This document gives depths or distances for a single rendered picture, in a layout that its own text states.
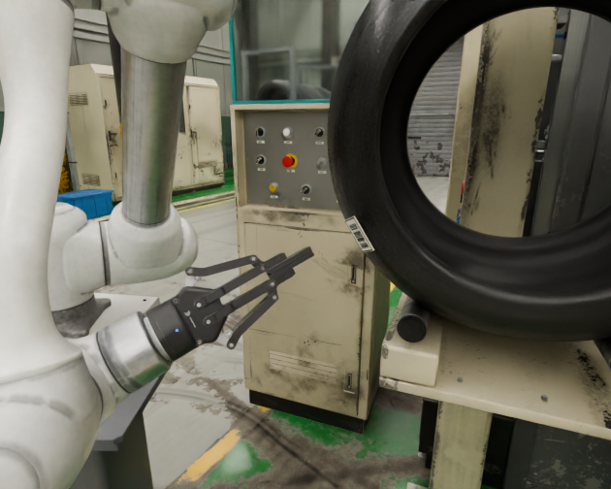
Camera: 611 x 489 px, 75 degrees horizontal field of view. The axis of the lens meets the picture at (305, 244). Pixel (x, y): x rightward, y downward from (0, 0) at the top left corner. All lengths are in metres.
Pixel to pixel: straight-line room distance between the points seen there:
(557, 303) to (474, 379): 0.20
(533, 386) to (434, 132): 9.50
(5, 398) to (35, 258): 0.12
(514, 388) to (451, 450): 0.54
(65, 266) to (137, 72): 0.46
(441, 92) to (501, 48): 9.14
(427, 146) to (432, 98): 1.06
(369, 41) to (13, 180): 0.44
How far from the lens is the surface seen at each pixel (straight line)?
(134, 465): 1.32
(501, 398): 0.71
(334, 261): 1.43
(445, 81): 10.09
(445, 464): 1.29
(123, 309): 1.12
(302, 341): 1.61
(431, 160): 10.12
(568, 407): 0.74
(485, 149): 0.94
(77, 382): 0.41
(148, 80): 0.73
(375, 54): 0.58
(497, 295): 0.60
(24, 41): 0.60
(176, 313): 0.53
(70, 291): 1.01
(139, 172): 0.84
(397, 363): 0.68
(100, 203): 6.04
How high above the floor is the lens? 1.20
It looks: 17 degrees down
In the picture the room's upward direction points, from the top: straight up
